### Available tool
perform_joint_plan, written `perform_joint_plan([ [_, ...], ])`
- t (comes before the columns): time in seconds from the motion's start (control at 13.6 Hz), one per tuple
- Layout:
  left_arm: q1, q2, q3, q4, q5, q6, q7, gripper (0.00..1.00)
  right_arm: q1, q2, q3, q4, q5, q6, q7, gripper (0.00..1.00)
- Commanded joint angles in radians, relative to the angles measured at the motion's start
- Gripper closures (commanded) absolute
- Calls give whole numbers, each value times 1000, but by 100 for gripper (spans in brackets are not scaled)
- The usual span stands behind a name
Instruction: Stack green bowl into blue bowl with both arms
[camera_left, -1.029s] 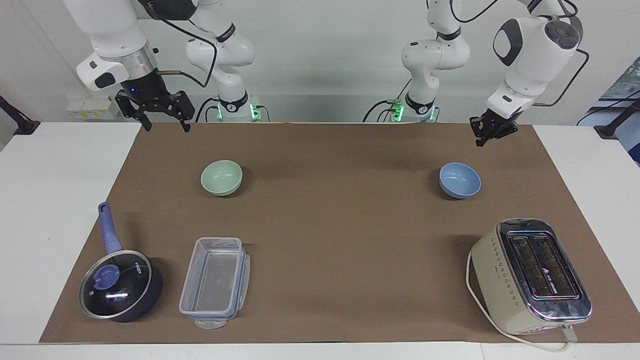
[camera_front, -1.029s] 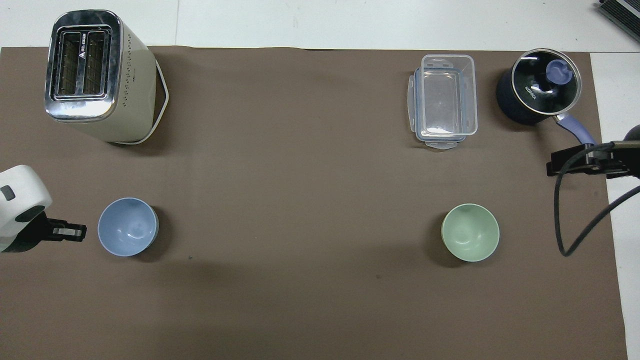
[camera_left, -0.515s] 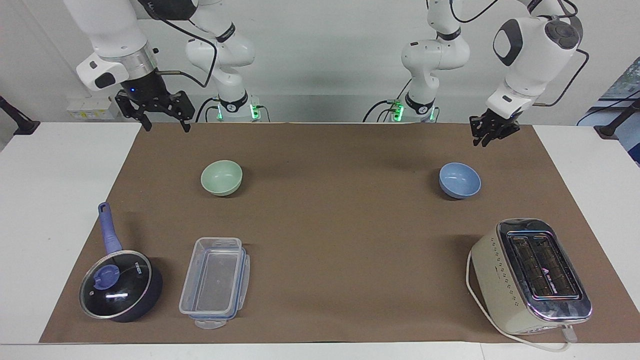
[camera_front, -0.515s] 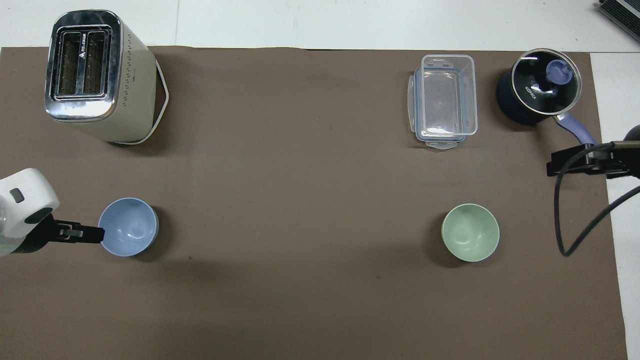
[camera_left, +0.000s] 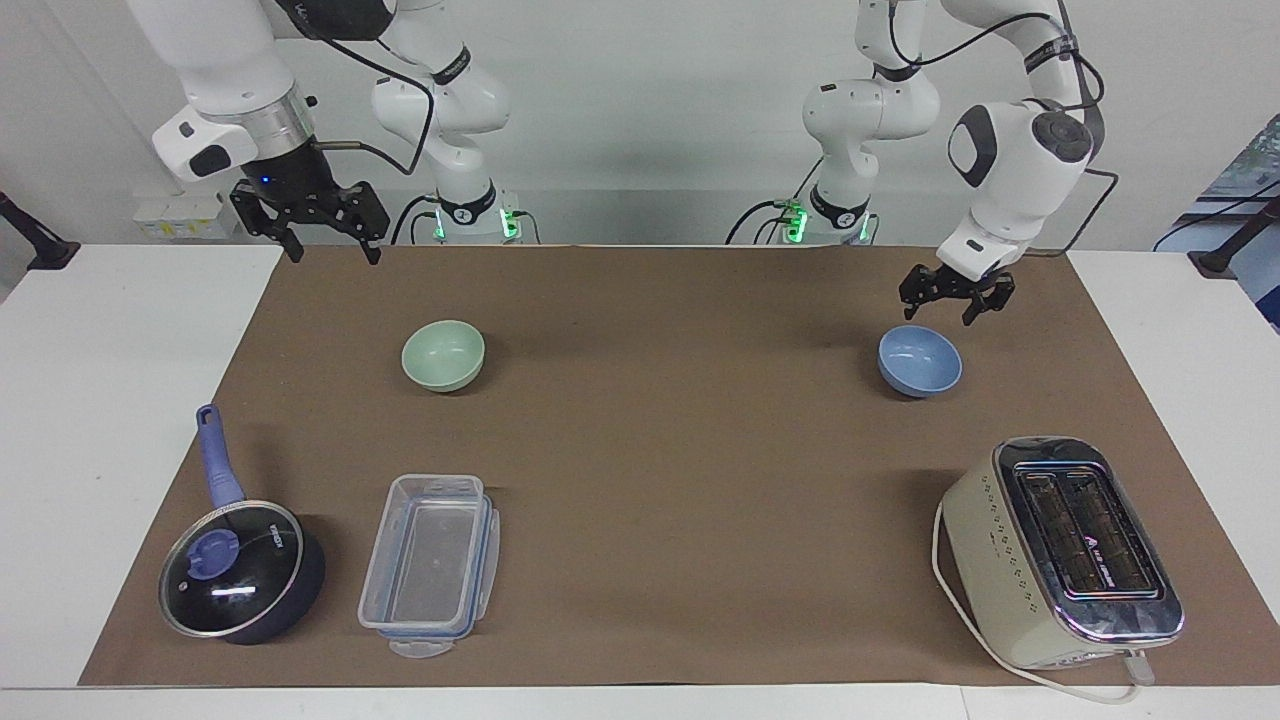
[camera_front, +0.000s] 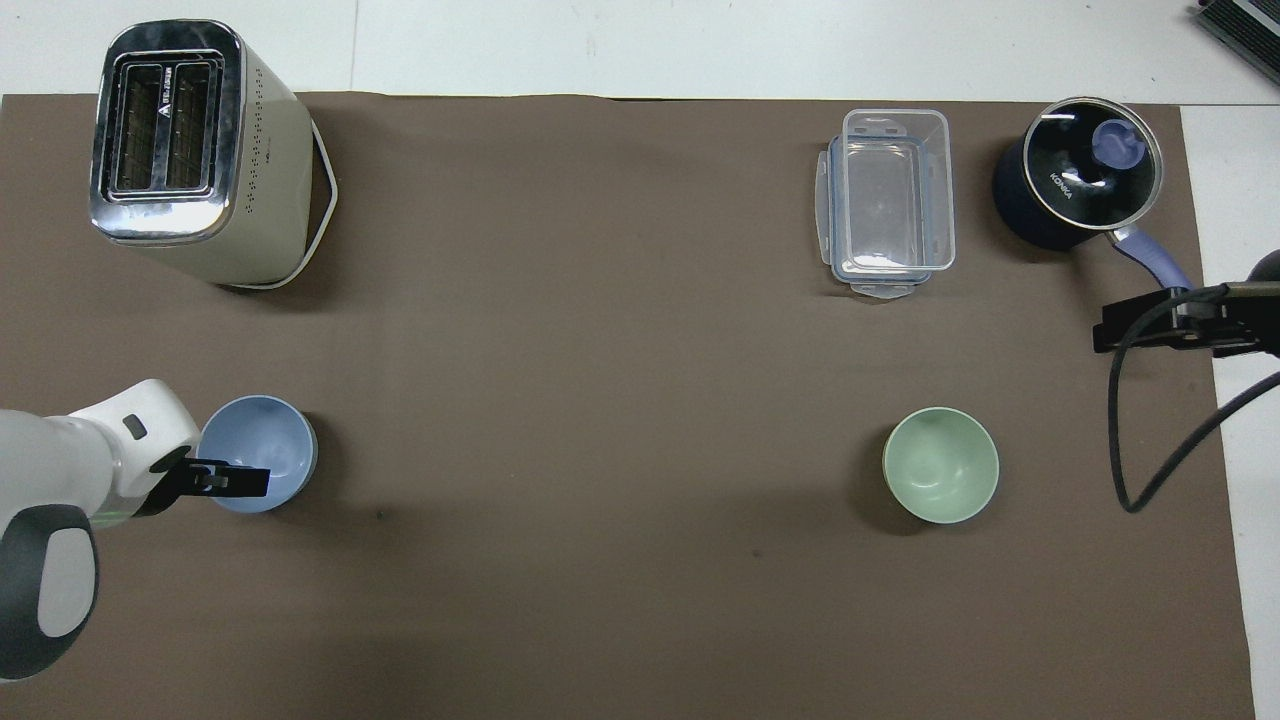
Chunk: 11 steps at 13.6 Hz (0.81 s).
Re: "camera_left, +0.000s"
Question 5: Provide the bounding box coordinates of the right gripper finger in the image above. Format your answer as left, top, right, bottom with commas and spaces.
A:
304, 181, 392, 267
229, 181, 306, 264

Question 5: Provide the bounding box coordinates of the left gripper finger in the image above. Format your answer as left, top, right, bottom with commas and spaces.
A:
898, 264, 947, 307
961, 272, 1018, 328

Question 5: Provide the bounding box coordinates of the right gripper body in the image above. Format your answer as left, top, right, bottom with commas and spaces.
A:
240, 135, 347, 217

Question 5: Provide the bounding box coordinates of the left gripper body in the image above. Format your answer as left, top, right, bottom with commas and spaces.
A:
934, 262, 993, 299

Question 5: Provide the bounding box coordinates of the blue bowl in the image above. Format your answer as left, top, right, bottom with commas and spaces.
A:
877, 325, 964, 399

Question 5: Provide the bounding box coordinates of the green bowl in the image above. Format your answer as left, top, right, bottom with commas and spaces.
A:
401, 320, 487, 394

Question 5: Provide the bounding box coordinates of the black stand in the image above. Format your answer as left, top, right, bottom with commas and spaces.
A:
0, 190, 82, 272
1187, 195, 1280, 280

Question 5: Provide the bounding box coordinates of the cream and chrome toaster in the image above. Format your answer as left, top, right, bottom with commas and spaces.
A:
940, 435, 1187, 672

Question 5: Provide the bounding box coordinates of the glass lid with blue knob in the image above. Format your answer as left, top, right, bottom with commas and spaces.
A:
158, 500, 305, 640

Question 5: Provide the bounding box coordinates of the clear plastic food container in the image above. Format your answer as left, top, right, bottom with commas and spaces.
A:
357, 473, 502, 660

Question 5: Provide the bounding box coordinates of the black cable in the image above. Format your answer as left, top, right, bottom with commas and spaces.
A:
886, 0, 1119, 259
268, 0, 438, 178
389, 194, 443, 247
726, 155, 833, 247

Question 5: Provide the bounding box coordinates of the dark saucepan with blue handle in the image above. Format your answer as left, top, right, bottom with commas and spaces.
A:
158, 403, 327, 647

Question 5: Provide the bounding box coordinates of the white toaster cable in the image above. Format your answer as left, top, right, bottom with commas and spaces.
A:
931, 500, 1157, 707

